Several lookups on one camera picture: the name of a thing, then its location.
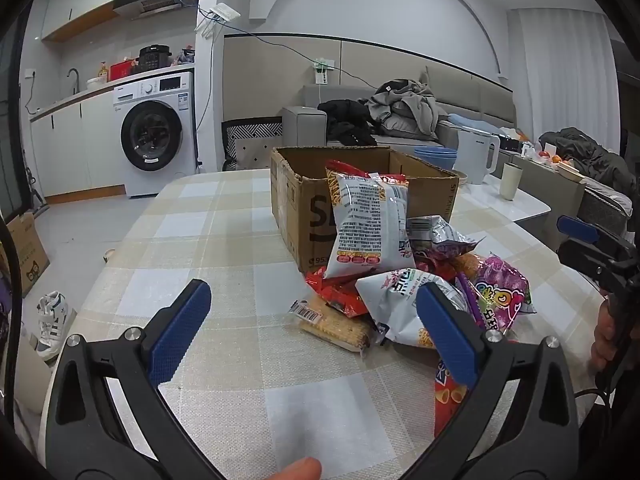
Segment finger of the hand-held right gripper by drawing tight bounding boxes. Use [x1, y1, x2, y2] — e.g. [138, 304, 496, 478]
[558, 238, 634, 294]
[556, 214, 637, 261]

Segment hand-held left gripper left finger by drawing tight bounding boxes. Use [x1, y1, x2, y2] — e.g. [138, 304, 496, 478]
[44, 279, 223, 480]

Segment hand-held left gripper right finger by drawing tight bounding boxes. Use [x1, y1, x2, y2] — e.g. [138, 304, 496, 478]
[415, 281, 582, 480]

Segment white green snack packet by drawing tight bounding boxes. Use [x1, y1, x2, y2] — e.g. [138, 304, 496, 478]
[354, 269, 481, 350]

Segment red chip snack packet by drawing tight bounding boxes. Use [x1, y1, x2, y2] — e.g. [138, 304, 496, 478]
[433, 357, 473, 440]

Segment silver purple snack packet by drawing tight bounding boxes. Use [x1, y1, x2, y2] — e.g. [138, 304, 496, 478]
[406, 215, 487, 262]

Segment clear cracker packet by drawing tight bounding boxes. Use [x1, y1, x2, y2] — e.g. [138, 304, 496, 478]
[289, 294, 375, 354]

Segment brown cardboard box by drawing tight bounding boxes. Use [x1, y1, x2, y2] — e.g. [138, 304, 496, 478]
[270, 146, 460, 276]

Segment person's right forearm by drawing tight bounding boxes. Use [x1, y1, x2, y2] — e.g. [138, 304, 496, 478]
[577, 400, 640, 480]

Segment person's right hand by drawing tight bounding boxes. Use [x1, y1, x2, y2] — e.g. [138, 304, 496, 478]
[589, 299, 622, 375]

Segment person's left hand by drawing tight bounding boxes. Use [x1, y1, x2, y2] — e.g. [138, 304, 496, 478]
[272, 457, 322, 480]

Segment grey upholstered seat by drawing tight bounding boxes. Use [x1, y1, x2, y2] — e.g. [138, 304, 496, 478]
[517, 159, 633, 253]

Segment dark jacket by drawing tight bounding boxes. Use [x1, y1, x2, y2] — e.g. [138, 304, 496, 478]
[539, 127, 637, 197]

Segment white cup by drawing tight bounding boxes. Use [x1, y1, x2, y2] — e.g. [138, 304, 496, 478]
[500, 162, 524, 202]

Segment white electric kettle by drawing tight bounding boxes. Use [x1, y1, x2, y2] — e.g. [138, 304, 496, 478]
[457, 127, 501, 186]

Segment white sneaker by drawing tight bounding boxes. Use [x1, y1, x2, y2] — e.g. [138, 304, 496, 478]
[36, 291, 71, 362]

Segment light blue pillow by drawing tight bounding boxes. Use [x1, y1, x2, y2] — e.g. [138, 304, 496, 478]
[446, 113, 502, 134]

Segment blue bowl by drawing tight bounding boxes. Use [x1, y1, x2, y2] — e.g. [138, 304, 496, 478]
[417, 158, 457, 174]
[413, 147, 459, 162]

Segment white curtain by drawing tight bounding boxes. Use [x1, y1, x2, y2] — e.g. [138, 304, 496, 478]
[515, 7, 621, 152]

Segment printed cardboard box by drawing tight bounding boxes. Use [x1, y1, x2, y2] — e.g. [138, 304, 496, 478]
[0, 211, 51, 297]

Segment white washing machine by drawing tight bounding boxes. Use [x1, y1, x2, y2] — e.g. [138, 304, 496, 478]
[112, 71, 197, 197]

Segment grey clothes pile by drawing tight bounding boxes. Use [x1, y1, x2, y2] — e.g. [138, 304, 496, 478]
[366, 78, 454, 141]

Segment white base cabinet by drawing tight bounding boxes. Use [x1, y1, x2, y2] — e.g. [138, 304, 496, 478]
[29, 85, 126, 206]

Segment black jacket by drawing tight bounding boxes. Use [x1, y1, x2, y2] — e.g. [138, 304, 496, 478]
[317, 99, 379, 147]

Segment grey sofa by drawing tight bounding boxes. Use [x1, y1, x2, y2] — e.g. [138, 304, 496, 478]
[281, 67, 517, 171]

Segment dark glass door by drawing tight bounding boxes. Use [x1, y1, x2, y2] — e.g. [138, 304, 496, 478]
[0, 22, 32, 213]

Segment black pressure cooker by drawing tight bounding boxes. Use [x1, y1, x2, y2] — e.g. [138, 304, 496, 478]
[137, 46, 174, 72]

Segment white router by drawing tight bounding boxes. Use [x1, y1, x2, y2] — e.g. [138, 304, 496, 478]
[195, 4, 241, 41]

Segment black cable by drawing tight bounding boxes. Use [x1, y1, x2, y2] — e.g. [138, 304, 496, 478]
[0, 217, 25, 413]
[574, 387, 617, 412]

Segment wall socket with charger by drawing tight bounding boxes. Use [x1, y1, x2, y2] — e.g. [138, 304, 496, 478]
[312, 58, 336, 86]

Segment white wall cabinets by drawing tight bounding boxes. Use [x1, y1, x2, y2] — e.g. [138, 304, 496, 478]
[40, 0, 161, 43]

